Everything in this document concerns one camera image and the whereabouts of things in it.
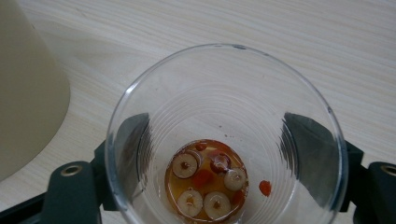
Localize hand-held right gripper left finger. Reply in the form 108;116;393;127
41;112;152;224

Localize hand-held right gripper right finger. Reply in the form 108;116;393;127
281;111;396;224

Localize tea dregs with date slices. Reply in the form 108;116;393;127
163;138;273;224

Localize clear plastic cup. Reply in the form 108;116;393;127
105;43;349;224

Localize beige strainer container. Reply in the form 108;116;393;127
0;0;71;182

